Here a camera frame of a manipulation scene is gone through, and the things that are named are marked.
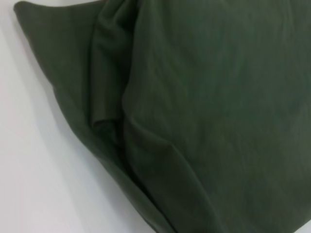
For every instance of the dark green FREE! t-shirt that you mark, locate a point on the dark green FREE! t-shirt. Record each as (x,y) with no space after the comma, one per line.
(206,109)

